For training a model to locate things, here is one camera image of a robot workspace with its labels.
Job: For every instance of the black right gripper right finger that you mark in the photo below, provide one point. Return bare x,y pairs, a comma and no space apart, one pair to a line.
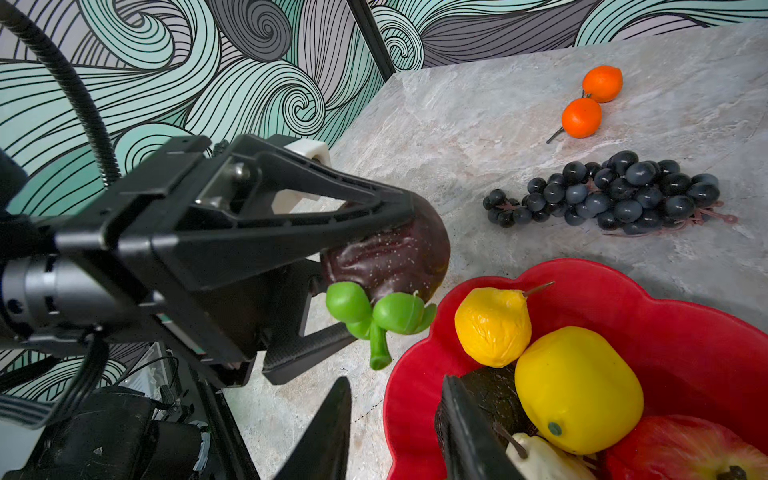
469,445

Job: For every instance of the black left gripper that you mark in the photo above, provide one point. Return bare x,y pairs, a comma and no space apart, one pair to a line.
167,253

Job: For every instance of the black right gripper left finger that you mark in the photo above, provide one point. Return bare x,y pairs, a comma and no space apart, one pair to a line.
323,450

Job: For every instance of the dark avocado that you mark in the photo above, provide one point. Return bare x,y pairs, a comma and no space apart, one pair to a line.
494,392

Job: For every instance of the beige garlic bulb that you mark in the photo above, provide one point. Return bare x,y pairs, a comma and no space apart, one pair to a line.
535,458

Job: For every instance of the large yellow lemon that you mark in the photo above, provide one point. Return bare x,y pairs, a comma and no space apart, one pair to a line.
578,391

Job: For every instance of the small wrinkled yellow fruit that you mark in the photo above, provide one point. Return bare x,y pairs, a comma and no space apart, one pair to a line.
493,325

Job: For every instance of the dark brown passion fruit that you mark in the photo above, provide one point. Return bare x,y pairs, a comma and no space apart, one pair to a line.
384,283

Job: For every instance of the red apple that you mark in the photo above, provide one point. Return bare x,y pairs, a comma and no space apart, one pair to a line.
682,447

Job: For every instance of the red flower-shaped fruit bowl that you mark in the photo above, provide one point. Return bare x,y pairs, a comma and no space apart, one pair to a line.
690,359

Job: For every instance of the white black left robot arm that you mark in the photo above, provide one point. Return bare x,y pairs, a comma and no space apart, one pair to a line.
107,410

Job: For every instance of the dark purple grape bunch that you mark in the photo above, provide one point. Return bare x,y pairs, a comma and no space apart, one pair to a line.
624,196

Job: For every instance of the lower orange cherry tomato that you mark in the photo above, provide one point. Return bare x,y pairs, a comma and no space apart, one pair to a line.
580,119

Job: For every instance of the orange cherry tomato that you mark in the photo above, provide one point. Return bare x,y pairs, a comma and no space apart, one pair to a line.
580,119
603,83

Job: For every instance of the upper orange cherry tomato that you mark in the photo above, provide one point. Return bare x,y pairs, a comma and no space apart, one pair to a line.
603,83

